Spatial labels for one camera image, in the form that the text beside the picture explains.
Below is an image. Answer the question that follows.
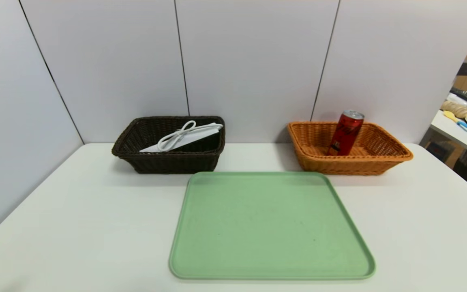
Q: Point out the white power strip with cable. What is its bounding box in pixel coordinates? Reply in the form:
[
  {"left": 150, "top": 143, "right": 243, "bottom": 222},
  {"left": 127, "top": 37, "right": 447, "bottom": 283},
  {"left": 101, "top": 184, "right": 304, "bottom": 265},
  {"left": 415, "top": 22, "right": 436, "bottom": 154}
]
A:
[{"left": 139, "top": 120, "right": 223, "bottom": 153}]

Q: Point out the red soda can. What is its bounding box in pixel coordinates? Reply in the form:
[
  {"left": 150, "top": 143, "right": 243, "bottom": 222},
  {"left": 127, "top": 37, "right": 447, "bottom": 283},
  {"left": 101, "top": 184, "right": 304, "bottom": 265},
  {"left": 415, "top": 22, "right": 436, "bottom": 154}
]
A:
[{"left": 327, "top": 110, "right": 365, "bottom": 157}]

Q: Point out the dark brown wicker basket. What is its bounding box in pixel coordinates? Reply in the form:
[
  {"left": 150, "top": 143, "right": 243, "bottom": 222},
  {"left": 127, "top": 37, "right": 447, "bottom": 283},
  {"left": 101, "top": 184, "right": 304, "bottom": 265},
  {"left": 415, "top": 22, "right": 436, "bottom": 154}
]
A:
[{"left": 111, "top": 116, "right": 225, "bottom": 174}]

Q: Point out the orange wicker basket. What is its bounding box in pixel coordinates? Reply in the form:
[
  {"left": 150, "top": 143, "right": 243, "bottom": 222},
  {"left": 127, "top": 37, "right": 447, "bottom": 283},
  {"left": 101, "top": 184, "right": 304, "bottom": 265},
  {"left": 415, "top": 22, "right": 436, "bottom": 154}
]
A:
[{"left": 287, "top": 121, "right": 414, "bottom": 176}]

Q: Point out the light green plastic tray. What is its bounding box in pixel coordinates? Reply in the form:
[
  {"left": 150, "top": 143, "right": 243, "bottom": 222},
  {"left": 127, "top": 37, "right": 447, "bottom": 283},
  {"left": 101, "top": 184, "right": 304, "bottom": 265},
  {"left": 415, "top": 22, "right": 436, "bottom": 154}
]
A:
[{"left": 169, "top": 171, "right": 376, "bottom": 280}]

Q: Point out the brown cardboard box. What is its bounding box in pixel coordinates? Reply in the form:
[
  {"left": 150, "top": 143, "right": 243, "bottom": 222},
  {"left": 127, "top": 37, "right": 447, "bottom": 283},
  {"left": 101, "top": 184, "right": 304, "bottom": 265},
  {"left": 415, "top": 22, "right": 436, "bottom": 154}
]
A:
[{"left": 425, "top": 140, "right": 458, "bottom": 165}]

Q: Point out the yellow and blue tool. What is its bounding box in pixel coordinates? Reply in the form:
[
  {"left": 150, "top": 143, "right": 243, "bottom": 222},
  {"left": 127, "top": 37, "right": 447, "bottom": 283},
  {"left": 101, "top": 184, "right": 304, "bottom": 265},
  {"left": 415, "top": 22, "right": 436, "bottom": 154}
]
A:
[{"left": 443, "top": 111, "right": 467, "bottom": 132}]

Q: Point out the tan woven loaf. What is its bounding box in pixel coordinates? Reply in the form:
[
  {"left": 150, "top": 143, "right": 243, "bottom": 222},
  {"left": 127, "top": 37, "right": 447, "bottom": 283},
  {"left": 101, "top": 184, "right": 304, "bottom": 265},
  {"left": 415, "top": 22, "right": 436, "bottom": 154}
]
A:
[{"left": 440, "top": 101, "right": 467, "bottom": 119}]

